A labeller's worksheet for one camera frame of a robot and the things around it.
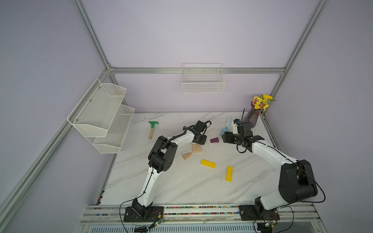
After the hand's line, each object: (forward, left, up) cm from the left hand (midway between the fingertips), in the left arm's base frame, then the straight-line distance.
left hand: (201, 140), depth 102 cm
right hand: (-5, -17, +10) cm, 20 cm away
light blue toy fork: (+11, -20, -1) cm, 22 cm away
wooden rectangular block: (-5, +4, +1) cm, 6 cm away
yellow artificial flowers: (+14, -38, +25) cm, 48 cm away
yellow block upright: (-24, -16, 0) cm, 29 cm away
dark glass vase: (+13, -37, +12) cm, 41 cm away
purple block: (+1, -10, 0) cm, 10 cm away
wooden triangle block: (-12, +10, 0) cm, 16 cm away
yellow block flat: (-17, -4, -1) cm, 18 cm away
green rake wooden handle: (+9, +37, +1) cm, 38 cm away
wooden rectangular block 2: (-7, +3, 0) cm, 8 cm away
